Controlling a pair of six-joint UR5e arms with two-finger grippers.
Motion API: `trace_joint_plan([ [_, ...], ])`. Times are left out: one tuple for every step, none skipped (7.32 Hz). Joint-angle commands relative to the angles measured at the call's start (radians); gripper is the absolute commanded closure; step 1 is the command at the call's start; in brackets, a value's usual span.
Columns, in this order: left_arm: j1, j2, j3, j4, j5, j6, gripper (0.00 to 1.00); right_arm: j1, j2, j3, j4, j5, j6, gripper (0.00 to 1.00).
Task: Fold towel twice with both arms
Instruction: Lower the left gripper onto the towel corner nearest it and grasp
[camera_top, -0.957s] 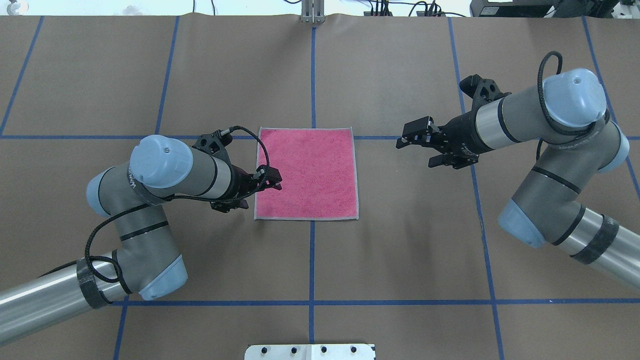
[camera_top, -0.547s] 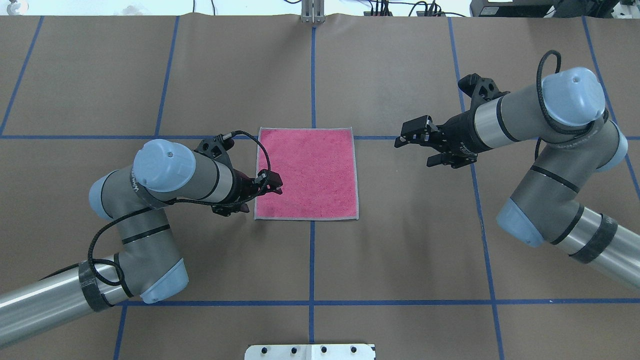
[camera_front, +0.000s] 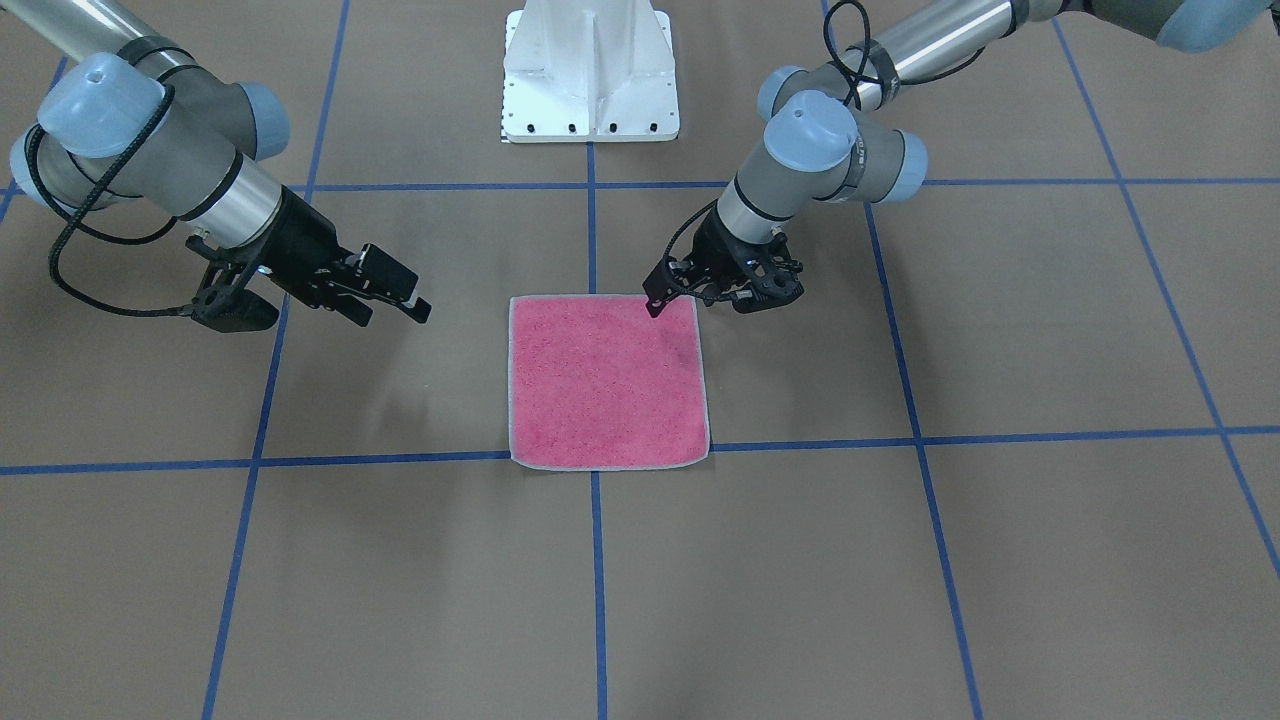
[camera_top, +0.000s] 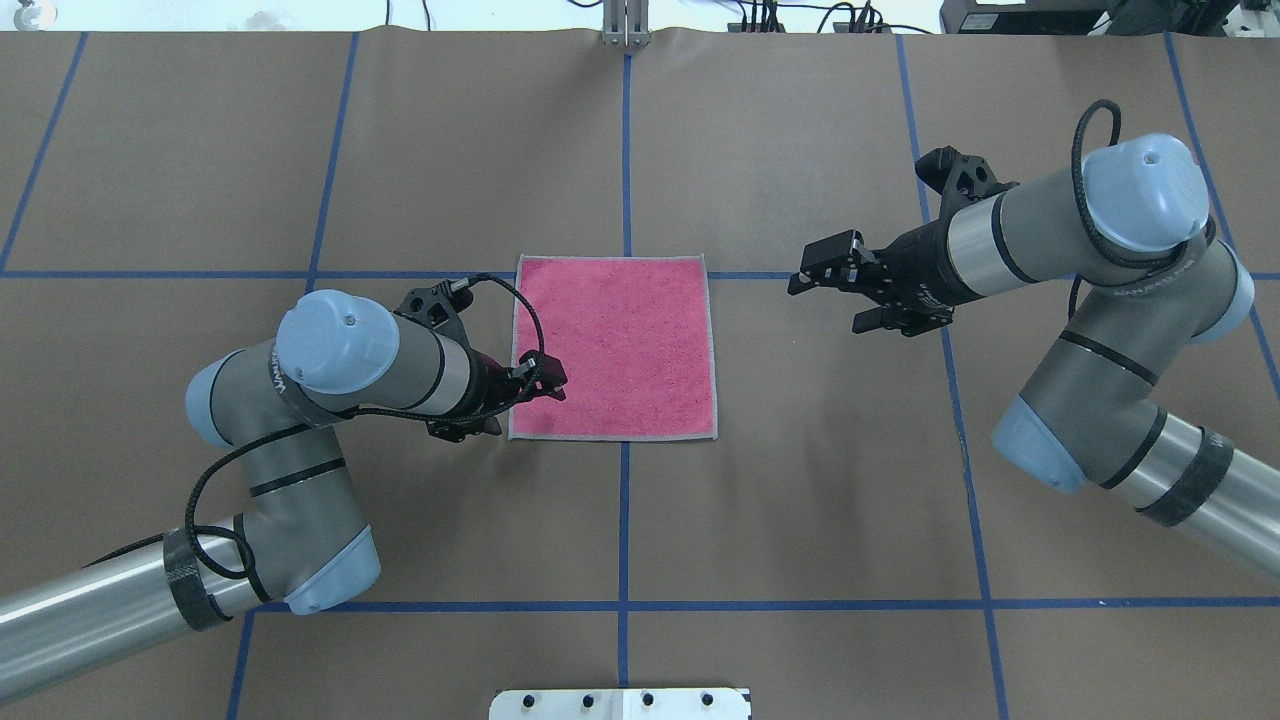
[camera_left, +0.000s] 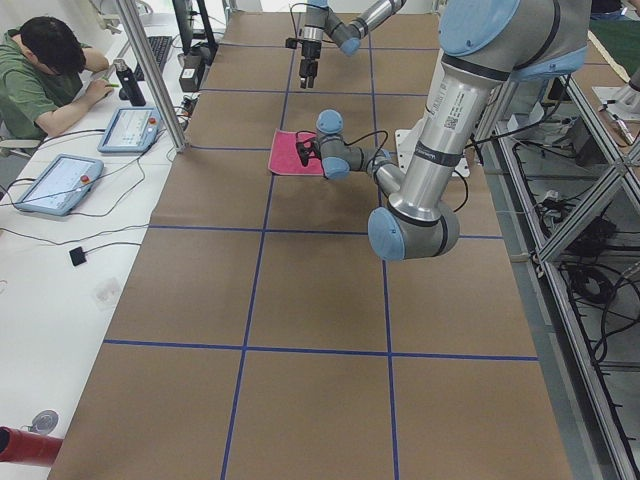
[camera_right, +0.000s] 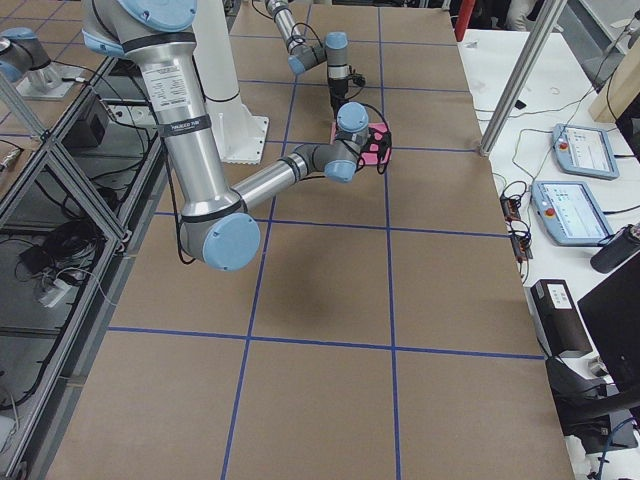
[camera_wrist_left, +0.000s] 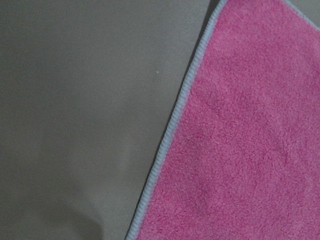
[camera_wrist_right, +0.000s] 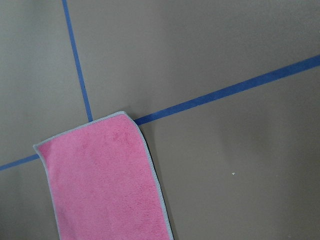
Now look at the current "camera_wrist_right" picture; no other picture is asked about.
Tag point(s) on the pink and grey towel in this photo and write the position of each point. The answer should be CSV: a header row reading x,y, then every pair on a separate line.
x,y
103,182

